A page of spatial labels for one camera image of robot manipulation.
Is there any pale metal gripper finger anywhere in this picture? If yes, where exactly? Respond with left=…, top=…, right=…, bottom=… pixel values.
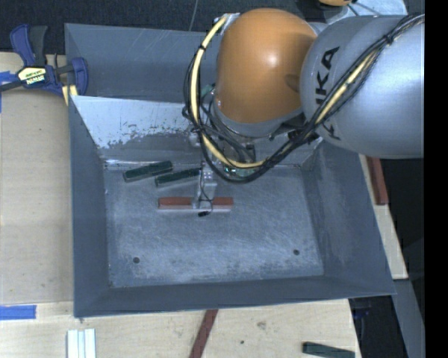
left=191, top=183, right=209, bottom=211
left=202, top=169, right=218, bottom=201

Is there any red-brown block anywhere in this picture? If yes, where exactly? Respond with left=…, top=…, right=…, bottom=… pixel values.
left=188, top=309, right=220, bottom=358
left=365, top=156, right=391, bottom=206
left=157, top=196, right=234, bottom=213

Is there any dark green flat block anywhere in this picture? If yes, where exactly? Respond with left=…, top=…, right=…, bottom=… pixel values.
left=302, top=341, right=356, bottom=358
left=154, top=167, right=203, bottom=189
left=122, top=160, right=174, bottom=183

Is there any grey metal bin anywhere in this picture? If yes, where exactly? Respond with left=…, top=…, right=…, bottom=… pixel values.
left=63, top=22, right=397, bottom=318

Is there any pale wood flat board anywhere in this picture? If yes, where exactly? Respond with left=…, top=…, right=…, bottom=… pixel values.
left=0, top=94, right=75, bottom=306

